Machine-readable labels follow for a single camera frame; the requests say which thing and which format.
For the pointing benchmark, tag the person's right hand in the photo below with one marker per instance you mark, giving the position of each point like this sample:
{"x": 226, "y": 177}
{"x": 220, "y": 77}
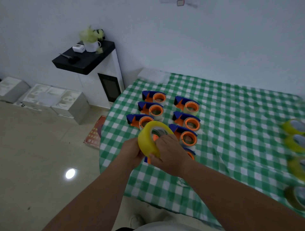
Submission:
{"x": 172, "y": 157}

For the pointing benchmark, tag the white cabinet with black top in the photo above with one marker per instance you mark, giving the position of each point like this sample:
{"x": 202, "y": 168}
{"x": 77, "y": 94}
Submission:
{"x": 90, "y": 61}

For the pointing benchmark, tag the green white checked tablecloth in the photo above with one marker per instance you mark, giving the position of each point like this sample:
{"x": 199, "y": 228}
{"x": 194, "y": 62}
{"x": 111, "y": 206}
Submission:
{"x": 238, "y": 133}

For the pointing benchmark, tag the white folded cloth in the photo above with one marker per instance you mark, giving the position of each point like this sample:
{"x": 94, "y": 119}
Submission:
{"x": 152, "y": 75}

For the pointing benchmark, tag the person's white shoe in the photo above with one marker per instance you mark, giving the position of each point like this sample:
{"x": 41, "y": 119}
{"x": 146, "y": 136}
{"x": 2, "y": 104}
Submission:
{"x": 136, "y": 221}

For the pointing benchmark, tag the person's left fingers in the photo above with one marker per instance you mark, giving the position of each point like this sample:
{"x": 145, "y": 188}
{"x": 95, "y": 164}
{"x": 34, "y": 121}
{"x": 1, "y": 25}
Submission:
{"x": 140, "y": 157}

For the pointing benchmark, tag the small white box device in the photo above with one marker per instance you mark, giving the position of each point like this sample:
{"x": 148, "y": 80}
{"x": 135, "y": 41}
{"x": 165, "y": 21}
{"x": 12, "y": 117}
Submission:
{"x": 78, "y": 48}

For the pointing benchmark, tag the person's right forearm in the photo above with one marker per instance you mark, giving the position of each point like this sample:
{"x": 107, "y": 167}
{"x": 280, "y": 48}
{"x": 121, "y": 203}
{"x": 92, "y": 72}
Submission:
{"x": 233, "y": 200}

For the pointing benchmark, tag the rows of tape dispensers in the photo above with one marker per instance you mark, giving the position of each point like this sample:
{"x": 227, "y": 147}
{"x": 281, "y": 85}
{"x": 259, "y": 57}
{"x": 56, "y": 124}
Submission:
{"x": 187, "y": 121}

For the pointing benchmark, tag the person's white garment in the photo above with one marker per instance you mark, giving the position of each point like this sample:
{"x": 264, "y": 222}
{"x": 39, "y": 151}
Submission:
{"x": 164, "y": 227}

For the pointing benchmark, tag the person's left forearm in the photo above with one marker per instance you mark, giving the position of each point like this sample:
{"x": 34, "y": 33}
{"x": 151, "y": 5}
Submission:
{"x": 95, "y": 197}

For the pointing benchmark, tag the person's left hand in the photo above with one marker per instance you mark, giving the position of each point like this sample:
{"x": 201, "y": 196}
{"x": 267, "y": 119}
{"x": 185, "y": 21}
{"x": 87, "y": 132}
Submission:
{"x": 128, "y": 153}

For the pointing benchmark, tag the orange blue tape dispenser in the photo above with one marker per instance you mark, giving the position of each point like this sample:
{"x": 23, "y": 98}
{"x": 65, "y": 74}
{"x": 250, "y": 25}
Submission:
{"x": 148, "y": 160}

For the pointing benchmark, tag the white mug with yellow-green plant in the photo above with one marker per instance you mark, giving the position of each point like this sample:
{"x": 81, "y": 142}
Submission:
{"x": 91, "y": 44}

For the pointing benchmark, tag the person's right thumb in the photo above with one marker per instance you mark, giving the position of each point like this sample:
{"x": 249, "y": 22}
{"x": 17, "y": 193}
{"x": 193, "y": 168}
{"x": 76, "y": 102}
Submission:
{"x": 154, "y": 161}

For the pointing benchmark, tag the white printed box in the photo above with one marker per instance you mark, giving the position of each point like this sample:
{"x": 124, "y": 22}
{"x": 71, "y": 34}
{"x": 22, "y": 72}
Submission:
{"x": 71, "y": 104}
{"x": 40, "y": 96}
{"x": 12, "y": 89}

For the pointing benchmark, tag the yellow tape roll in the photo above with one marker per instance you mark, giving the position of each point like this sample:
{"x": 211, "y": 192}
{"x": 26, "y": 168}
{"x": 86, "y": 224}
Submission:
{"x": 292, "y": 127}
{"x": 295, "y": 167}
{"x": 292, "y": 144}
{"x": 145, "y": 140}
{"x": 292, "y": 197}

